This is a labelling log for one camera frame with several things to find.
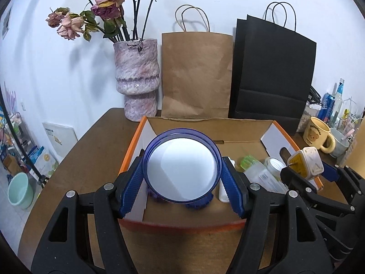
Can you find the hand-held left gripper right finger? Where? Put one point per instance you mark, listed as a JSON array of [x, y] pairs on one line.
[[232, 185]]

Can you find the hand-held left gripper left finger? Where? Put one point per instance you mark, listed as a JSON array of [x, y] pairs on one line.
[[129, 185]]

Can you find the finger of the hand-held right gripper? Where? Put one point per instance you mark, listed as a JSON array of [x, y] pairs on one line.
[[296, 184], [330, 172]]

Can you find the small white bottle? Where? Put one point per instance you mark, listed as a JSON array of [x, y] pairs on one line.
[[223, 192]]

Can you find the cream cube plug adapter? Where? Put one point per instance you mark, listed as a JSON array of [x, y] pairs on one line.
[[310, 159]]

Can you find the green spray bottle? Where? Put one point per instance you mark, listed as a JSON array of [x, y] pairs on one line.
[[249, 162]]

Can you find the clear plastic jar with label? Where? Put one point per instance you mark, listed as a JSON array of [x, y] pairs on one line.
[[261, 178]]

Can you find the purple notched lid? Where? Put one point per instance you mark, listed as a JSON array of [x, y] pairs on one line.
[[199, 204]]

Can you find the large blue-rimmed lid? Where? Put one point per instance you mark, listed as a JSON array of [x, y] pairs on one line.
[[182, 168]]

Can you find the red cardboard box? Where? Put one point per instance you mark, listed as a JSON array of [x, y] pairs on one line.
[[185, 227]]

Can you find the yellow bear mug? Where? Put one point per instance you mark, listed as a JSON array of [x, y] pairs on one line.
[[315, 134]]

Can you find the glass jar with clip lid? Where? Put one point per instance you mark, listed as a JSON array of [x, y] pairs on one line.
[[305, 117]]

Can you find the blue drink can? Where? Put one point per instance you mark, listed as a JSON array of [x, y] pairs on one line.
[[326, 105]]

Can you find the clear bottle with blue cap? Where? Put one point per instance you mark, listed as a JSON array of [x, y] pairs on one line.
[[338, 100]]

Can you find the white board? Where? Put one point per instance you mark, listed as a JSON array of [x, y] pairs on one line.
[[60, 139]]

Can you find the black light stand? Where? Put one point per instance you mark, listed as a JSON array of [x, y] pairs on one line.
[[42, 180]]

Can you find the blue and white carton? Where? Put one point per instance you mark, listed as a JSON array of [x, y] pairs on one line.
[[42, 159]]

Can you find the mint green bucket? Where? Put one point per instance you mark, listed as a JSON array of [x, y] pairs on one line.
[[20, 191]]

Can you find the pink textured vase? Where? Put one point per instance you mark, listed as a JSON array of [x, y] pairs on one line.
[[137, 71]]

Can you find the black paper bag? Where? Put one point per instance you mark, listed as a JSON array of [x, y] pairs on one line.
[[271, 71]]

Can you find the brown paper bag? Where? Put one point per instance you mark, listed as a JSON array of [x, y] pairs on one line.
[[196, 74]]

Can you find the small cardboard box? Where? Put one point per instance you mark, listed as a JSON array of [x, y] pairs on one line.
[[11, 164]]

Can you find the cluttered storage cart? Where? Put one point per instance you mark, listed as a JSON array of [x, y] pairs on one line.
[[14, 131]]

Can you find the wall poster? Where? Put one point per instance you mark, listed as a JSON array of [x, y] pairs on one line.
[[5, 22]]

